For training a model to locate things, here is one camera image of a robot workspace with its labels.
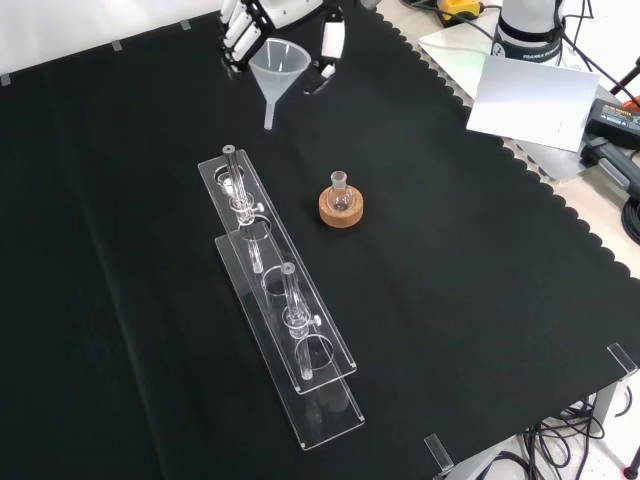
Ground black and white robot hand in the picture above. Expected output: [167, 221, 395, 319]
[217, 0, 349, 96]

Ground clear plastic funnel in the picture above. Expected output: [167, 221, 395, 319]
[249, 39, 313, 132]

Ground clear round-bottom flask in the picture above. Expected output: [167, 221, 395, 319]
[329, 170, 356, 212]

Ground clear acrylic funnel stand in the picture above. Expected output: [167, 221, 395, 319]
[197, 144, 366, 452]

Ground yellow stop button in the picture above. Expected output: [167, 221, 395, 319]
[436, 0, 485, 28]

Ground black cloth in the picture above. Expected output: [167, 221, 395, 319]
[0, 0, 640, 480]

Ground black and red tripod leg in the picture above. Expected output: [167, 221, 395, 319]
[608, 53, 640, 97]

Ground black power adapter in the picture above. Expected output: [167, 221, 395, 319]
[583, 97, 640, 152]

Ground clear acrylic edge clip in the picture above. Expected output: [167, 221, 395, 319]
[606, 342, 640, 377]
[423, 433, 455, 477]

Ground cork ring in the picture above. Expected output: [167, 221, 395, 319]
[318, 185, 365, 230]

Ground grey and black cable plug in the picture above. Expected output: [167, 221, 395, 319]
[581, 136, 640, 197]

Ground coiled black cable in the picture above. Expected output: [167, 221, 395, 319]
[621, 198, 640, 242]

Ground black floor cables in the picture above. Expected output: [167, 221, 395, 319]
[517, 394, 640, 480]

